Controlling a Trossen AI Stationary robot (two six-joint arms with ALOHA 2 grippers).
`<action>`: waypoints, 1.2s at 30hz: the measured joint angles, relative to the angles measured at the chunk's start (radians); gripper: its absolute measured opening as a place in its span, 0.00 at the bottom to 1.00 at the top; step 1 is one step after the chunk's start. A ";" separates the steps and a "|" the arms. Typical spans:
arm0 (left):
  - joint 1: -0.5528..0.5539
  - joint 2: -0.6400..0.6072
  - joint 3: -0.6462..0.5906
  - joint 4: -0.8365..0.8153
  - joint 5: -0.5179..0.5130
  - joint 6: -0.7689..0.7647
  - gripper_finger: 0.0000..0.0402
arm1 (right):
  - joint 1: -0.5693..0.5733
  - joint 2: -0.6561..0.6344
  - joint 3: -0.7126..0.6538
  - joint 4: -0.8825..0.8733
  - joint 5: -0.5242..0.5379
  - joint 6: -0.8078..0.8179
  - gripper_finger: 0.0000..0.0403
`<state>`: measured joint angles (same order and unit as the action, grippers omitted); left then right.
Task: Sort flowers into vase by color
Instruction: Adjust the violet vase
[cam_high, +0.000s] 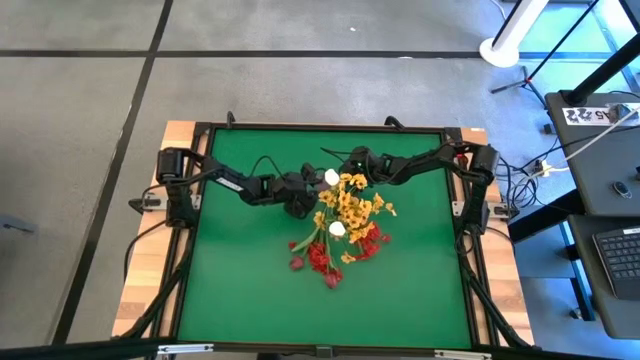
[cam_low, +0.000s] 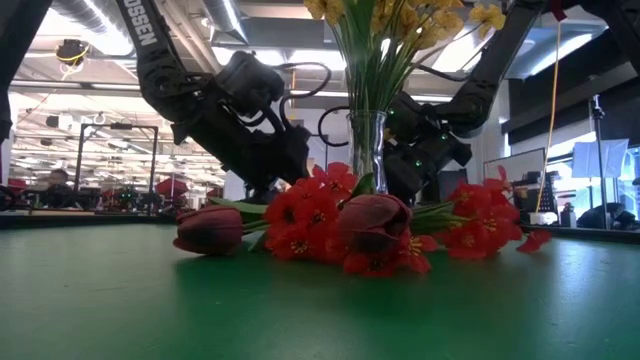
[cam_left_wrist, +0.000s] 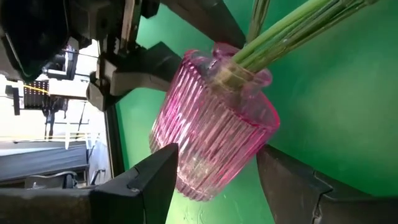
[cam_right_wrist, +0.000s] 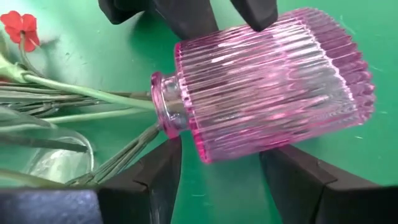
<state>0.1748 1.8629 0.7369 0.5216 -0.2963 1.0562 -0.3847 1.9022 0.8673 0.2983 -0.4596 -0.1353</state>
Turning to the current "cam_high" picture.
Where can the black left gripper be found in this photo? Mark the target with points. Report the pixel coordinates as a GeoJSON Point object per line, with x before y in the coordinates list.
{"type": "Point", "coordinates": [295, 197]}

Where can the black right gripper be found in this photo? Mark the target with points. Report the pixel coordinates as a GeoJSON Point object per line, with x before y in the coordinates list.
{"type": "Point", "coordinates": [365, 164]}

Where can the yellow artificial flower bunch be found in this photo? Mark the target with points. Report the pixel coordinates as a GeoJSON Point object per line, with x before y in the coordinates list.
{"type": "Point", "coordinates": [352, 207]}

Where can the red artificial flower bunch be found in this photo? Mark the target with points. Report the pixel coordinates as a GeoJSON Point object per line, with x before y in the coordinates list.
{"type": "Point", "coordinates": [372, 242]}
{"type": "Point", "coordinates": [317, 255]}

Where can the dark red artificial tulip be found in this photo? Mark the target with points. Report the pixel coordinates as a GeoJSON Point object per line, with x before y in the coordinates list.
{"type": "Point", "coordinates": [333, 278]}
{"type": "Point", "coordinates": [296, 263]}

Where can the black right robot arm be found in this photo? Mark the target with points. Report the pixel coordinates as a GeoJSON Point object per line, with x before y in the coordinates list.
{"type": "Point", "coordinates": [425, 160]}

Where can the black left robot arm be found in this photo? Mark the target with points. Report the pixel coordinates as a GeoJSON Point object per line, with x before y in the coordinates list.
{"type": "Point", "coordinates": [227, 181]}

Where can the green table mat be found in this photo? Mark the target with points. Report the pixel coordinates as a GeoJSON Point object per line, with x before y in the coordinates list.
{"type": "Point", "coordinates": [325, 320]}

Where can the white pole with round base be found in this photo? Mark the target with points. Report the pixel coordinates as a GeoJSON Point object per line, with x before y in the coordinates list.
{"type": "Point", "coordinates": [500, 52]}

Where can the black tripod stand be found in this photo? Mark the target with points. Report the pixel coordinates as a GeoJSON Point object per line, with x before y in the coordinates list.
{"type": "Point", "coordinates": [524, 79]}

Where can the white label paper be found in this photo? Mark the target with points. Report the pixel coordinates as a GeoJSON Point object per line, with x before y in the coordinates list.
{"type": "Point", "coordinates": [580, 116]}

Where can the dark grey desk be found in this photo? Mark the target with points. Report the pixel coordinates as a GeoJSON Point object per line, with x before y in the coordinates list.
{"type": "Point", "coordinates": [590, 160]}

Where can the thick black pole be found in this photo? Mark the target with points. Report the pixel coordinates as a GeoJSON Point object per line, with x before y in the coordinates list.
{"type": "Point", "coordinates": [600, 75]}

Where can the black key fob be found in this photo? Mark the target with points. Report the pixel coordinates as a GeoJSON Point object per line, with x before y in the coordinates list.
{"type": "Point", "coordinates": [622, 190]}

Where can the black keyboard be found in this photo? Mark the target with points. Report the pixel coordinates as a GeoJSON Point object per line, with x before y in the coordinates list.
{"type": "Point", "coordinates": [620, 260]}

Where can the blue desk frame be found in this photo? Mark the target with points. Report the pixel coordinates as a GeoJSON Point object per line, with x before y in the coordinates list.
{"type": "Point", "coordinates": [545, 262]}

